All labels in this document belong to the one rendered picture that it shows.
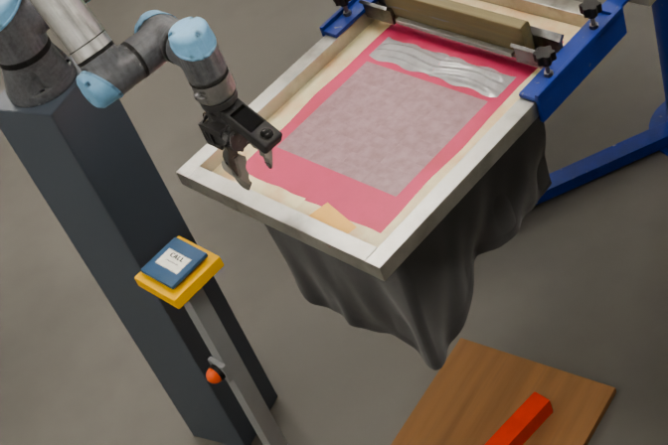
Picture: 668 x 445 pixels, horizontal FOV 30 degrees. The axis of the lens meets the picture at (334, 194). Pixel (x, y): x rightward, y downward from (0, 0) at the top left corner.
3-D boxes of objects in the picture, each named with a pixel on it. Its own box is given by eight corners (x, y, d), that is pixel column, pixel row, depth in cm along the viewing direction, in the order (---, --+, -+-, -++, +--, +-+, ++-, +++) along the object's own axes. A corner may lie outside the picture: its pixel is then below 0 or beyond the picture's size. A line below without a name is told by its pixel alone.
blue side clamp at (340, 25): (343, 56, 282) (334, 32, 277) (327, 51, 285) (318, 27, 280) (424, -21, 294) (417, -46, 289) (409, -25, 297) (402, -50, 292)
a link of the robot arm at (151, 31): (110, 33, 224) (143, 52, 217) (158, -2, 228) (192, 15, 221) (127, 67, 230) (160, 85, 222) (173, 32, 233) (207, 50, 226)
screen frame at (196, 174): (385, 281, 227) (379, 267, 224) (182, 184, 264) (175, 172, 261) (623, 26, 259) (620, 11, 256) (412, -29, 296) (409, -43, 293)
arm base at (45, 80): (-5, 104, 260) (-27, 68, 254) (36, 58, 269) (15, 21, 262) (50, 110, 253) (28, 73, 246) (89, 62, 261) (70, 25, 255)
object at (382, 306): (439, 376, 263) (388, 238, 235) (292, 299, 291) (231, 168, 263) (448, 366, 264) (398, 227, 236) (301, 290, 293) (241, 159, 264)
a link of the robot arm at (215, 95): (237, 68, 222) (206, 96, 219) (246, 87, 225) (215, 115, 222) (209, 58, 227) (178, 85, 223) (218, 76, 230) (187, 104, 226)
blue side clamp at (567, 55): (544, 122, 246) (538, 96, 242) (523, 115, 250) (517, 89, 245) (627, 33, 259) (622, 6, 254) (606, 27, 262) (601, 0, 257)
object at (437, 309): (445, 367, 263) (395, 231, 235) (431, 360, 266) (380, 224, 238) (569, 223, 282) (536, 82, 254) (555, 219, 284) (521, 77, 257)
